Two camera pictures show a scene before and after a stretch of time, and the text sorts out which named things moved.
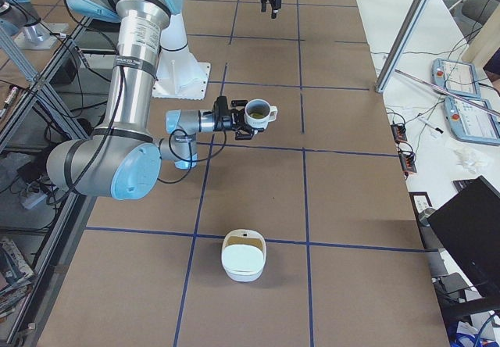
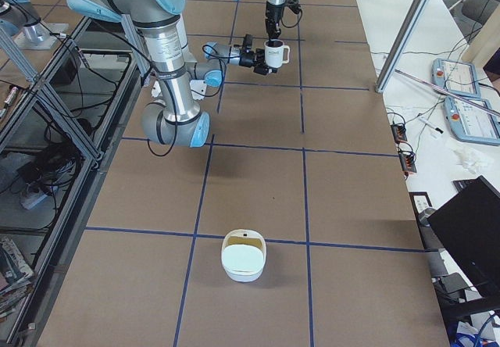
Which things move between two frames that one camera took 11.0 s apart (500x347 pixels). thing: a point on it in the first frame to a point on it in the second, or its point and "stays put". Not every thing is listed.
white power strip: (28, 201) stays put
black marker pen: (430, 125) stays put
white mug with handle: (258, 112) to (274, 53)
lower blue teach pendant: (471, 123) stays put
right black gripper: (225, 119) to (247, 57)
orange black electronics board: (399, 133) stays put
